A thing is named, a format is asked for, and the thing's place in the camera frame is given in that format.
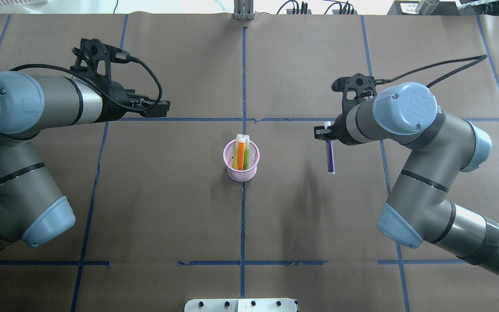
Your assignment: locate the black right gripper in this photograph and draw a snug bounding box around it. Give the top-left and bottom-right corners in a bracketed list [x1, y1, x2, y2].
[314, 114, 356, 146]

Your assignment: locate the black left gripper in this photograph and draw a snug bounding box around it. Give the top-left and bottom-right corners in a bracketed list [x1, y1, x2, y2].
[102, 82, 171, 122]

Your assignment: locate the purple highlighter pen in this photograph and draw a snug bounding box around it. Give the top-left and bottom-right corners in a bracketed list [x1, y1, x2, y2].
[325, 137, 335, 175]

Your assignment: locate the orange highlighter pen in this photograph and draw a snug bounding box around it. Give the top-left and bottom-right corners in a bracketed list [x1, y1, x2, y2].
[238, 138, 244, 171]

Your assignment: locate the green highlighter pen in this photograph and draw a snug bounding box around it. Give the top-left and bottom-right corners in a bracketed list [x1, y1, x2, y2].
[243, 135, 251, 170]

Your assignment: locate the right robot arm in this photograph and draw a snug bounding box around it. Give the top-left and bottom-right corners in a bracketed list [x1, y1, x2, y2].
[314, 74, 499, 275]

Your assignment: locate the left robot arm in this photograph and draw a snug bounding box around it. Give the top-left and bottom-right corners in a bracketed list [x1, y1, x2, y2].
[0, 71, 170, 252]

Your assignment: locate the pink mesh pen holder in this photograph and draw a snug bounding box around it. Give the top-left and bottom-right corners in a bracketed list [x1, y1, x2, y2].
[222, 139, 261, 182]

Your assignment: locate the small metal cup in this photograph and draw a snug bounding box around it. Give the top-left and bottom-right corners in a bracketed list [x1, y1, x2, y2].
[415, 0, 440, 15]

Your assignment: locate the left black camera cable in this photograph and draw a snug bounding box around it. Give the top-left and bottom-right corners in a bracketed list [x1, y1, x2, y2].
[9, 54, 163, 113]

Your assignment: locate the black camera cable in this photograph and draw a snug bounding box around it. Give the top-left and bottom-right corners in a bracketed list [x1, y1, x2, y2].
[375, 54, 488, 89]
[9, 54, 163, 113]

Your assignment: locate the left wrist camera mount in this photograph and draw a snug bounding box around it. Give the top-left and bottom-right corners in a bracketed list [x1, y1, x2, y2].
[71, 38, 131, 84]

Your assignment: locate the aluminium frame post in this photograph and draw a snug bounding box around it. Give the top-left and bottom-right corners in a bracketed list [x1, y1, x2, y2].
[233, 0, 255, 20]

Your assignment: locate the right black camera cable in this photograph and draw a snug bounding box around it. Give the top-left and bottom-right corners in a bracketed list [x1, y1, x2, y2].
[375, 54, 488, 89]

